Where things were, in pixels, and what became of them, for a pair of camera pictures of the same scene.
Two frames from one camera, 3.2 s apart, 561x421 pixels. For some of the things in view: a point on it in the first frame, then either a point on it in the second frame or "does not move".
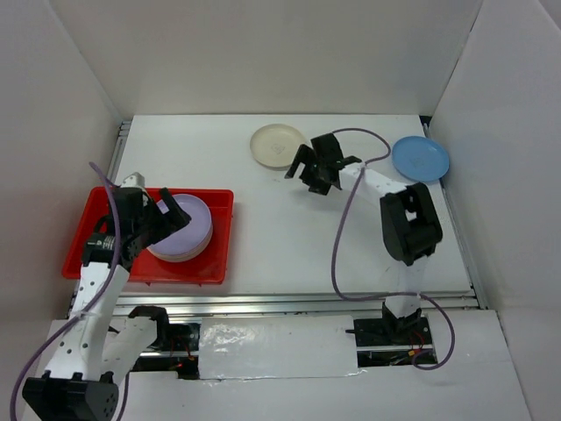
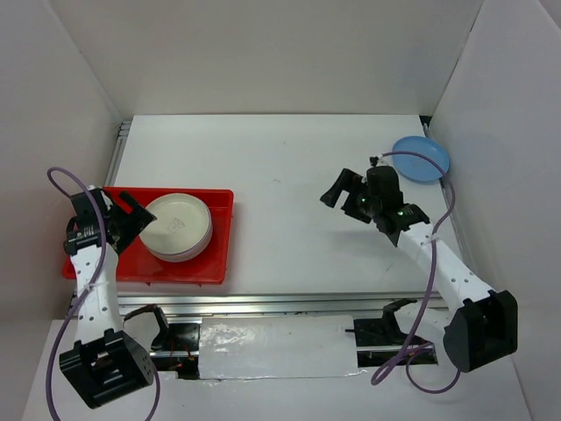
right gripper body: [314, 174] -> [375, 207]
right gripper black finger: [301, 155] -> [358, 203]
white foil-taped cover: [278, 346] does not move
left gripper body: [152, 226] -> [108, 213]
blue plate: [420, 158] does not move
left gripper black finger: [168, 206] -> [139, 218]
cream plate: [274, 146] -> [183, 224]
